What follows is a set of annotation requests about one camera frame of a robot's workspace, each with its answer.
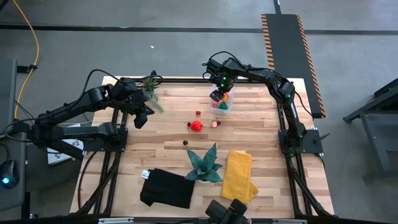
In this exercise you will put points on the dark grey desk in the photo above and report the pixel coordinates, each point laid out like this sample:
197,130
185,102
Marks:
7,93

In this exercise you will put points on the black floor mat striped edges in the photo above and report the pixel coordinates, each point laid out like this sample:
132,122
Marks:
289,46

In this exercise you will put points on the black cloth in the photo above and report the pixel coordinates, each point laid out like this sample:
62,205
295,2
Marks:
168,189

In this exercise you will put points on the silver bracket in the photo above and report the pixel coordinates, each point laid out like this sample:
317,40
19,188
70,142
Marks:
289,221
115,221

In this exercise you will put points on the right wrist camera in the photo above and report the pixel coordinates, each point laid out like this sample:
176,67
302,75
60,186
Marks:
215,67

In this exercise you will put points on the black clamp lever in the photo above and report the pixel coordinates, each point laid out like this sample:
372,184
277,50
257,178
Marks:
321,137

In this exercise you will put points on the red toy pepper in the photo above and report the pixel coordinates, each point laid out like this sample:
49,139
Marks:
196,126

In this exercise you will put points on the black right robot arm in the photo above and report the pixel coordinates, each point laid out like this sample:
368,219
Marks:
264,74

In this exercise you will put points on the black diagonal desk beam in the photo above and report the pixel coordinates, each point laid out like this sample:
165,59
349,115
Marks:
68,152

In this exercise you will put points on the green snake plant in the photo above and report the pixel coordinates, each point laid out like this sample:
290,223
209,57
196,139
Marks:
203,169

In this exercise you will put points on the grey metal stand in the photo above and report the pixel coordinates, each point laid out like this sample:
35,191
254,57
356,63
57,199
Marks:
377,149

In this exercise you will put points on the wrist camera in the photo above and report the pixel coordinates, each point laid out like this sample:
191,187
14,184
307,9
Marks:
124,88
215,67

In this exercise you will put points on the black aluminium table frame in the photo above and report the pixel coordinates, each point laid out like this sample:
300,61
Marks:
186,80

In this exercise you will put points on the clear plastic tupperware container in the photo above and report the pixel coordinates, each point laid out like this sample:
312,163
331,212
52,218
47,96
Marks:
230,107

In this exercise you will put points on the black computer mouse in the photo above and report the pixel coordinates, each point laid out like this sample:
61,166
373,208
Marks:
8,174

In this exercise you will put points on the white round plant pot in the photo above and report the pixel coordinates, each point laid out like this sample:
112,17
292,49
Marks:
205,181

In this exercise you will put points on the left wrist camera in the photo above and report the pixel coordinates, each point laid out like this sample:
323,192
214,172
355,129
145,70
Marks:
124,88

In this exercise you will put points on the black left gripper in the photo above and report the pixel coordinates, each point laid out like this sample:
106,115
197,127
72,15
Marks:
138,101

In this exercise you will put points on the yellow cloth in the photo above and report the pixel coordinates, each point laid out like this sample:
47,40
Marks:
237,177

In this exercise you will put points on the black toy berry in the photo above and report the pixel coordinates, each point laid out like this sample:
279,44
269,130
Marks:
185,142

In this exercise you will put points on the orange toy pepper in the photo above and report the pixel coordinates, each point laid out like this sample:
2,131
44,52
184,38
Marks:
225,98

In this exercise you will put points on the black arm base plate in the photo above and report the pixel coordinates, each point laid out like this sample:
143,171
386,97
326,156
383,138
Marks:
102,147
314,146

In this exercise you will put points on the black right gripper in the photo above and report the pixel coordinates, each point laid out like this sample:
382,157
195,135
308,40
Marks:
224,83

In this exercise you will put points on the green toy bell pepper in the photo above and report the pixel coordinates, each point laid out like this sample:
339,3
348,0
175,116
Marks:
223,106

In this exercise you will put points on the white booklet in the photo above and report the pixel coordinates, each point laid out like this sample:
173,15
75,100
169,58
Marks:
60,155

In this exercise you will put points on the small succulent in dark pot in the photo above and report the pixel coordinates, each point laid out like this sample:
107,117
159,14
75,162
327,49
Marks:
154,96

